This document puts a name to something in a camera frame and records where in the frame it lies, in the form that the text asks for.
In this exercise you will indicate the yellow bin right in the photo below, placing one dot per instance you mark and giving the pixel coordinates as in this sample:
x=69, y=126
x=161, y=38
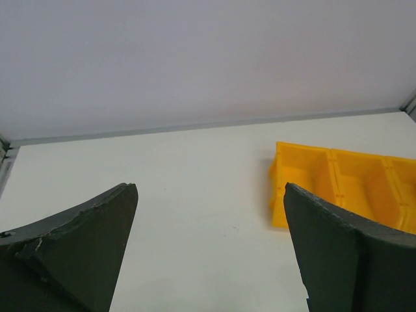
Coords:
x=403, y=172

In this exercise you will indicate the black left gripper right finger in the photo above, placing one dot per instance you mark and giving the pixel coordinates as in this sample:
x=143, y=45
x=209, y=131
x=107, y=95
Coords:
x=348, y=262

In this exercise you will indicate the yellow bin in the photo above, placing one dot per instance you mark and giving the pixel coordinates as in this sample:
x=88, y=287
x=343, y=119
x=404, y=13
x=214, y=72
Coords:
x=306, y=166
x=403, y=172
x=366, y=187

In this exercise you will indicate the yellow bin left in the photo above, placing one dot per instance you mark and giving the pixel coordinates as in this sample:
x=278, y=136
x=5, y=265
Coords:
x=306, y=166

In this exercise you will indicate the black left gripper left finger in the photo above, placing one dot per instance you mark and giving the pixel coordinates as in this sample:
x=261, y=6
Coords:
x=69, y=261

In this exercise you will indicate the yellow bin middle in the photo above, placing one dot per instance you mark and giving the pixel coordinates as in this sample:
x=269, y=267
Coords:
x=366, y=187

